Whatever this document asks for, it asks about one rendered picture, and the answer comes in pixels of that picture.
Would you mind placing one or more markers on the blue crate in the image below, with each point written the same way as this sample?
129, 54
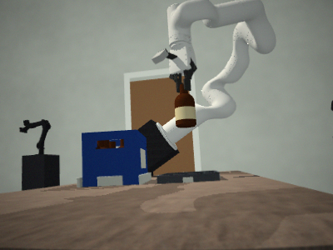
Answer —
129, 161

